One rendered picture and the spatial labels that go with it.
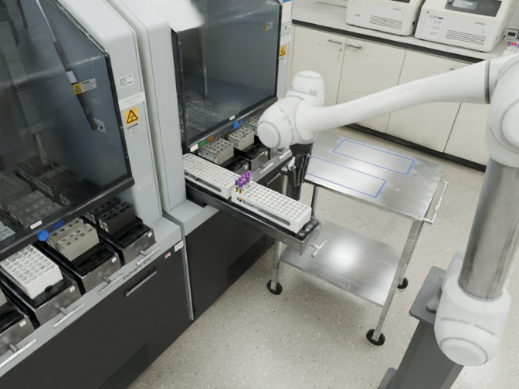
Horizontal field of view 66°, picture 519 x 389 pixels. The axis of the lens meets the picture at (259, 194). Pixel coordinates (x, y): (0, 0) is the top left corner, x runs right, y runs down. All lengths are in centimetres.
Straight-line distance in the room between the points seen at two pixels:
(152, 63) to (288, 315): 143
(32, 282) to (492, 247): 119
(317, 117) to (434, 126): 265
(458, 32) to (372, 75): 71
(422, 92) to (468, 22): 235
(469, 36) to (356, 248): 187
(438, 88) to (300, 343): 144
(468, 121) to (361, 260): 178
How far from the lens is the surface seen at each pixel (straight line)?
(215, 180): 159
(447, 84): 107
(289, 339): 212
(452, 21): 342
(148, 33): 133
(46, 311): 136
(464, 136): 362
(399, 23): 352
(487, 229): 102
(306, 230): 144
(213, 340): 211
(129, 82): 131
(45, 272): 134
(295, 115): 103
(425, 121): 364
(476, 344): 117
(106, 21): 130
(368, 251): 221
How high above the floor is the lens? 177
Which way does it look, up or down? 37 degrees down
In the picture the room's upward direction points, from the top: 2 degrees clockwise
